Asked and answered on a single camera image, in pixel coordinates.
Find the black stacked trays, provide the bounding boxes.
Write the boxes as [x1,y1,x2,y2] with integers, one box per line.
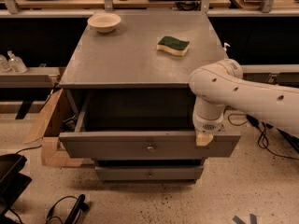
[0,154,32,217]

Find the blue tape marker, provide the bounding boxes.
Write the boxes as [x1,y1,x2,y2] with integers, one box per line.
[232,214,258,224]

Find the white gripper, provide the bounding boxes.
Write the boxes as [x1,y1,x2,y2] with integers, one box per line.
[192,97,225,147]

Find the clear plastic bottle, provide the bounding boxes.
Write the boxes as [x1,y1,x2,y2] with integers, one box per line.
[0,55,10,73]

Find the grey bottom drawer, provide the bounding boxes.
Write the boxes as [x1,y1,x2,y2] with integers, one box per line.
[95,166,203,181]

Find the grey top drawer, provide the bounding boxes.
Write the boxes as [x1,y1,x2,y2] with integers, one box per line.
[60,89,240,161]

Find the clear sanitizer bottle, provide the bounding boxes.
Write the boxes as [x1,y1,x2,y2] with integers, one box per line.
[7,50,27,74]

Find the grey drawer cabinet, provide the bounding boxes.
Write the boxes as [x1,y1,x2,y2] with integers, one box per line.
[58,9,234,183]

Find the white pump dispenser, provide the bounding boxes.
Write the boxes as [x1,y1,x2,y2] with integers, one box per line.
[223,42,231,51]

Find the black cable on floor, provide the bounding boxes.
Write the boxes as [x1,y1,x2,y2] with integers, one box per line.
[227,113,299,161]

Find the cream ceramic bowl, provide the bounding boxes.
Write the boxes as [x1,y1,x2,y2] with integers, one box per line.
[88,13,121,34]

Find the open cardboard box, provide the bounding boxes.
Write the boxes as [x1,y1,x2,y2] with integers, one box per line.
[23,90,84,167]

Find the black handle tool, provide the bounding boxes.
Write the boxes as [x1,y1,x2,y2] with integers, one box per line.
[64,194,89,224]

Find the green yellow sponge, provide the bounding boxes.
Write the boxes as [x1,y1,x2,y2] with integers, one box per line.
[156,36,190,57]

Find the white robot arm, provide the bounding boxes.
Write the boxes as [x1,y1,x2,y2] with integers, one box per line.
[189,59,299,137]

